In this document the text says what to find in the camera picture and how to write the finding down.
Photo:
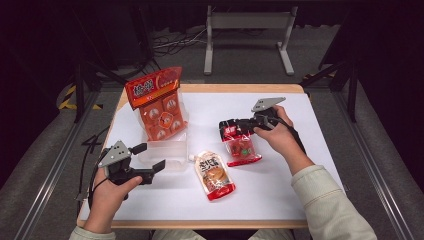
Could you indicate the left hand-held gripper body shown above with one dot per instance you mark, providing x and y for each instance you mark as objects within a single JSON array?
[{"x": 118, "y": 165}]

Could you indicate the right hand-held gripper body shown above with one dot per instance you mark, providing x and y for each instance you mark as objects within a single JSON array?
[{"x": 265, "y": 115}]

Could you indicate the clear plastic storage box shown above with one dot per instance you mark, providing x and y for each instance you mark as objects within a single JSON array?
[{"x": 166, "y": 155}]

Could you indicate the black and red snack packet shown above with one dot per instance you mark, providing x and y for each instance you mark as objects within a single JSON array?
[{"x": 241, "y": 146}]

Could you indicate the large orange snack packet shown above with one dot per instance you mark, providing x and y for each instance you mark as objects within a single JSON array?
[{"x": 160, "y": 110}]

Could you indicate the person's right hand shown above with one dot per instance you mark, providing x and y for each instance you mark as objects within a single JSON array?
[{"x": 283, "y": 140}]

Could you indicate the person's left hand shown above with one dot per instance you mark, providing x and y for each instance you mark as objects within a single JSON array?
[{"x": 106, "y": 200}]

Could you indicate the white table sheet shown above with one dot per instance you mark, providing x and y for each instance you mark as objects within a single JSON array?
[{"x": 206, "y": 106}]

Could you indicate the red and cream spout pouch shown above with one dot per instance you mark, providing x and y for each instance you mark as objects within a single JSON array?
[{"x": 215, "y": 176}]

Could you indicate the person's light trousers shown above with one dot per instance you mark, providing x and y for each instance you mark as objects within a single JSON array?
[{"x": 176, "y": 235}]

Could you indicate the yellow and black hazard tape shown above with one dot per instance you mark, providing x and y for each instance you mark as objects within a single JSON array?
[{"x": 68, "y": 100}]

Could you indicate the black tripod stand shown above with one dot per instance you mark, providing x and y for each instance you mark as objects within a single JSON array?
[
  {"x": 79, "y": 90},
  {"x": 351, "y": 90}
]

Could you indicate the grey metal stand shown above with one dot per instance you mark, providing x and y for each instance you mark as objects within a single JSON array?
[{"x": 250, "y": 20}]

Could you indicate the aluminium floor rail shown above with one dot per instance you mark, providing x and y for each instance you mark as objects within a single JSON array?
[
  {"x": 53, "y": 176},
  {"x": 373, "y": 160}
]

